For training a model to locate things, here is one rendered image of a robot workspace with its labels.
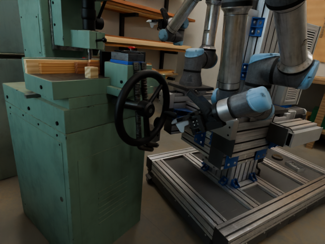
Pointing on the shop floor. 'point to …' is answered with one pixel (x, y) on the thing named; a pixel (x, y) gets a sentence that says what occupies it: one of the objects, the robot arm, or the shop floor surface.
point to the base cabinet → (77, 179)
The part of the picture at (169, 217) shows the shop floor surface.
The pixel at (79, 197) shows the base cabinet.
